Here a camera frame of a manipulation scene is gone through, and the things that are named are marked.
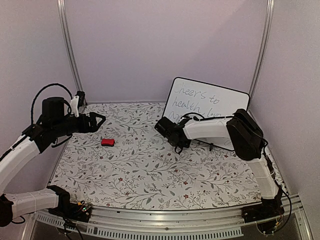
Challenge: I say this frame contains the red whiteboard eraser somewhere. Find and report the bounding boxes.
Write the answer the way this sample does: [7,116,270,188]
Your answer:
[100,138,115,147]

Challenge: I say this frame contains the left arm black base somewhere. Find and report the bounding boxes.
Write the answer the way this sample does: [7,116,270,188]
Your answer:
[47,185,92,223]

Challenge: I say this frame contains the white whiteboard black frame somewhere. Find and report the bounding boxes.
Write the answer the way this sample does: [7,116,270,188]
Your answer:
[161,76,251,152]

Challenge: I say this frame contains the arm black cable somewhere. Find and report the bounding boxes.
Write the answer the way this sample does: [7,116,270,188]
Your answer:
[178,112,223,123]
[30,83,73,126]

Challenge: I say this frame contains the aluminium frame post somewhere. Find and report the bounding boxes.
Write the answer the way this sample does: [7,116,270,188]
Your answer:
[56,0,84,91]
[248,0,275,106]

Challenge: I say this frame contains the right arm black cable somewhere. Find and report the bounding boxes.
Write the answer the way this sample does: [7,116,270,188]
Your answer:
[178,112,223,123]

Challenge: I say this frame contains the aluminium front rail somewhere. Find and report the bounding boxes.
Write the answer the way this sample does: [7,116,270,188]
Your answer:
[21,194,314,240]

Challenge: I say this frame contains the right aluminium frame post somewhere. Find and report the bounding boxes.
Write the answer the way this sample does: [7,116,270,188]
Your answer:
[248,0,275,106]

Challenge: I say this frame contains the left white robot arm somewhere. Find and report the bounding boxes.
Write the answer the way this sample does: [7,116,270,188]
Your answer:
[0,95,106,227]

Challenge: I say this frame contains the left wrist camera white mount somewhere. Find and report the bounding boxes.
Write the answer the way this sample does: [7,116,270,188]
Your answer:
[70,91,85,118]

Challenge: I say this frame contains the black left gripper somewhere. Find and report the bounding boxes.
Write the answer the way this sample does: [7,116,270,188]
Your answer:
[52,111,106,138]

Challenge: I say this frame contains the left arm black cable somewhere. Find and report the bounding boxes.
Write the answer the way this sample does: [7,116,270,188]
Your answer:
[30,83,73,126]

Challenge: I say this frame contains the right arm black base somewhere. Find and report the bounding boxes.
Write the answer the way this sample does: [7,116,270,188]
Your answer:
[241,198,285,235]

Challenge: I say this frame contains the left aluminium frame post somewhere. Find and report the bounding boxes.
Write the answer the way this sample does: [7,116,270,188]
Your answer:
[56,0,84,91]

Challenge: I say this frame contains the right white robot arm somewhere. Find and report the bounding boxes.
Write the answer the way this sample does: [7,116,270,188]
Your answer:
[155,108,283,218]

